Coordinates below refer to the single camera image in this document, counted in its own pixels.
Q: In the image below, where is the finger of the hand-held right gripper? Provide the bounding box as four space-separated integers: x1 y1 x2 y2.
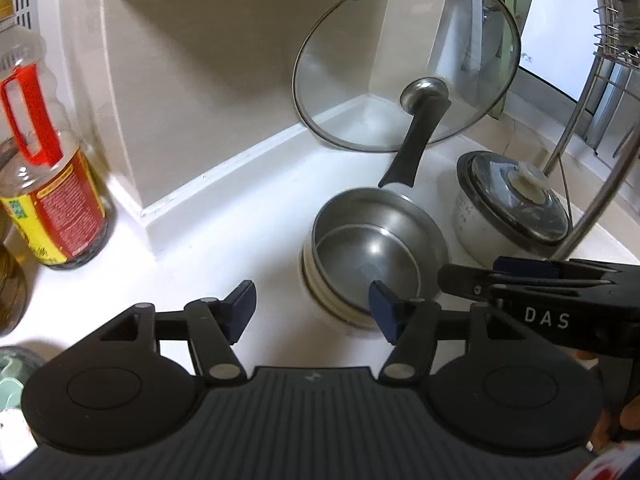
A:
492 256 640 287
437 264 621 307

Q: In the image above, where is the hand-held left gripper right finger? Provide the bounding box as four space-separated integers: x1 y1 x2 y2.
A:
369 280 521 383

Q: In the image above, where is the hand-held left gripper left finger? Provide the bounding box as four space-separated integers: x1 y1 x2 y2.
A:
97 280 258 386

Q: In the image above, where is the small steel bowl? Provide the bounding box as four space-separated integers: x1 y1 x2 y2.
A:
311 187 450 318

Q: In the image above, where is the stack of white bowls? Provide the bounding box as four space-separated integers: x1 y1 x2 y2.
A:
300 242 386 331

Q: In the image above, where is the person's right hand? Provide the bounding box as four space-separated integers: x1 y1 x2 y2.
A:
597 395 640 448

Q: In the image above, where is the steel pot with lid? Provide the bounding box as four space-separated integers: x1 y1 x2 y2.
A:
454 150 572 267

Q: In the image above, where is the metal dish rack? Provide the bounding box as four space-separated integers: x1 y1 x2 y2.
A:
542 0 640 261

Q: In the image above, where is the red patterned clothing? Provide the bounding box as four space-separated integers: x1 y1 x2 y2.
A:
582 440 640 480

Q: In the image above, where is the round steel plate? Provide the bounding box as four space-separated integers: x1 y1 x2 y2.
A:
0 346 51 413

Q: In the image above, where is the green cutting board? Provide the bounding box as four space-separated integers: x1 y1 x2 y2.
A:
492 0 543 121

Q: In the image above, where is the white appliance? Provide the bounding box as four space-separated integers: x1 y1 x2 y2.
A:
515 0 601 106

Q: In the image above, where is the dark oil bottle yellow label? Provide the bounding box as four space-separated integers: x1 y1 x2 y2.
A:
0 135 28 338

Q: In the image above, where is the glass pot lid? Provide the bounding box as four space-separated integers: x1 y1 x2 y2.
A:
292 0 522 153

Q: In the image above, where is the green square plate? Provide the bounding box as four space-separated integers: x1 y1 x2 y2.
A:
0 375 26 413

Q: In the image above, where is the black pot handle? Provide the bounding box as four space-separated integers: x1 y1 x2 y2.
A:
378 95 452 190

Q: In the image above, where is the oil bottle with red handle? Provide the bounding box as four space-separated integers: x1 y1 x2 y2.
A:
0 22 117 271

